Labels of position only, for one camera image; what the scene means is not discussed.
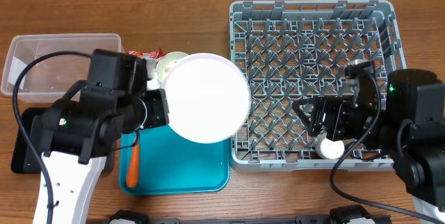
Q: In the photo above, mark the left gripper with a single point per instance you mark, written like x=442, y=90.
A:
x=161, y=116

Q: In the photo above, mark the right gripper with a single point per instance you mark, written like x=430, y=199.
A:
x=334, y=108

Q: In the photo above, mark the white cup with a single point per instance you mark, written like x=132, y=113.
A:
x=327, y=149

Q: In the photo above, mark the pink round plate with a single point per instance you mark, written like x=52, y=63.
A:
x=208, y=98

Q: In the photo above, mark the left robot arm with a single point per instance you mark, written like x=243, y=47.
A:
x=115, y=82

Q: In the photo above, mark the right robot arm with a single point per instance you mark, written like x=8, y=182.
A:
x=408, y=126

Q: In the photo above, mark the grey dishwasher rack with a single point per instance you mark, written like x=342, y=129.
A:
x=289, y=50

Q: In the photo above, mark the crumpled white napkin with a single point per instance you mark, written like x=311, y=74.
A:
x=152, y=78

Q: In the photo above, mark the white bowl with nuts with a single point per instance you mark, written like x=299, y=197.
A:
x=167, y=62

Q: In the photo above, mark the teal serving tray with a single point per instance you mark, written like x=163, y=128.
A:
x=170, y=164

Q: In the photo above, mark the red snack wrapper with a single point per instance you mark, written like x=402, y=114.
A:
x=154, y=55

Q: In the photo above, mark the orange carrot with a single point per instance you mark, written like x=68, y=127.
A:
x=134, y=167

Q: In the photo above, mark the clear plastic bin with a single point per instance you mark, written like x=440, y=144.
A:
x=50, y=79

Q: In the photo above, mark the black tray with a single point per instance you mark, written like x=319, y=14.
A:
x=24, y=140

